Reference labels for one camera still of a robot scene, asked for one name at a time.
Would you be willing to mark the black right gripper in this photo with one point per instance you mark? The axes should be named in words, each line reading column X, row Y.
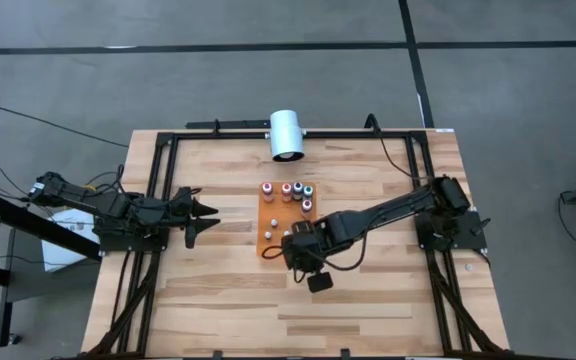
column 308, row 250

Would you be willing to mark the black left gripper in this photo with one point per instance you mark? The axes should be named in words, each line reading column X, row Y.
column 182, row 215

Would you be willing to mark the red-capped food coloring bottle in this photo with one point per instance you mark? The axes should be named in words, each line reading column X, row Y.
column 306, row 204

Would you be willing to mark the green-capped food coloring bottle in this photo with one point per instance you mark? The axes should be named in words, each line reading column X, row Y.
column 308, row 190

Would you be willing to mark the black-capped food coloring bottle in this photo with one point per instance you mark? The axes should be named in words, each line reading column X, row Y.
column 298, row 187

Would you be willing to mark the orange-capped food coloring bottle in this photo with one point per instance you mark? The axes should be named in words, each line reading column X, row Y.
column 286, row 188

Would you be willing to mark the pink-capped food coloring bottle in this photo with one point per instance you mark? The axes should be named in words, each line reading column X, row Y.
column 267, row 188

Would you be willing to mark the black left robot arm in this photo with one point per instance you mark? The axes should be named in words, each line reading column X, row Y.
column 113, row 207

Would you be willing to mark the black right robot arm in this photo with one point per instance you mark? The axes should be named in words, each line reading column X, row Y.
column 383, row 210

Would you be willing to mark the translucent orange plastic tray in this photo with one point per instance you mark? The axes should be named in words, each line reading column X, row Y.
column 268, row 210

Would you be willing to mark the black flat bar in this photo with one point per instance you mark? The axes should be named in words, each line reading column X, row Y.
column 233, row 123

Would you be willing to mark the black table clamp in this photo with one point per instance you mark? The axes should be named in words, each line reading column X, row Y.
column 217, row 355
column 345, row 353

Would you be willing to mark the white paper sheet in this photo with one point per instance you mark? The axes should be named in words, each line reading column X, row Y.
column 63, row 250

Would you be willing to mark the black desk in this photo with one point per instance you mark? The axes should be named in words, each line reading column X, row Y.
column 28, row 222

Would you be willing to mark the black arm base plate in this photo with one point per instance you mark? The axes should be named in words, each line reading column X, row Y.
column 118, row 245
column 468, row 237

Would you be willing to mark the white cylindrical camera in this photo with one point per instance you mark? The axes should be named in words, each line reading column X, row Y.
column 286, row 132

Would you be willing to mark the black metal table frame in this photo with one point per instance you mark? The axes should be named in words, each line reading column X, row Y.
column 343, row 134

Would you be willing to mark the black stand post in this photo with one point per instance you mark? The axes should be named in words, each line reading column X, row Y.
column 4, row 310

